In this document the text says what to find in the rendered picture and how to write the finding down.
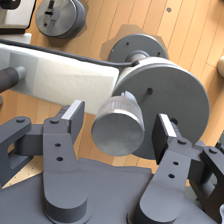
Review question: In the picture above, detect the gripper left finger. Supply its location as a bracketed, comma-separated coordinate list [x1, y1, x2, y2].
[0, 99, 88, 215]

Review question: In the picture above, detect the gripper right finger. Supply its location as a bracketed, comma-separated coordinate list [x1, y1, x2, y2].
[136, 113, 224, 224]

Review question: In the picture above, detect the silver knurled clamp knob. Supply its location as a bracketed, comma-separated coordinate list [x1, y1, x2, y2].
[91, 91, 146, 156]

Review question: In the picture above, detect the dark brown cylindrical knob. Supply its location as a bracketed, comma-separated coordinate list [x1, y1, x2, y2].
[0, 66, 27, 93]

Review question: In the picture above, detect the grey round carrier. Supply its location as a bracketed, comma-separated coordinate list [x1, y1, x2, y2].
[35, 0, 87, 39]

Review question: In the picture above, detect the grey metal lug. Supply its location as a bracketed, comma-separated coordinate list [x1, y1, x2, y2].
[43, 0, 61, 28]

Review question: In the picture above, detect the white microscope head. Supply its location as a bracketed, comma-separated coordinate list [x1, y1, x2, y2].
[0, 0, 38, 44]

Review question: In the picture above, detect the black knurled knob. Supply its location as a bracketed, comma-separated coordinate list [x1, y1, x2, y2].
[0, 0, 21, 10]

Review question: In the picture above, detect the beige perforated plate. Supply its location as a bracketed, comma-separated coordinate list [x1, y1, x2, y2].
[2, 155, 44, 189]

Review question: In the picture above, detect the beige round object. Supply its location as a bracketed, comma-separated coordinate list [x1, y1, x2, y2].
[218, 55, 224, 78]

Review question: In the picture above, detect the grey column base flange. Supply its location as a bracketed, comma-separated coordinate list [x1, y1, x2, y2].
[108, 34, 169, 62]

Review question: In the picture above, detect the black cable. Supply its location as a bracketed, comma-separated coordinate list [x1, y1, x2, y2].
[0, 38, 140, 68]

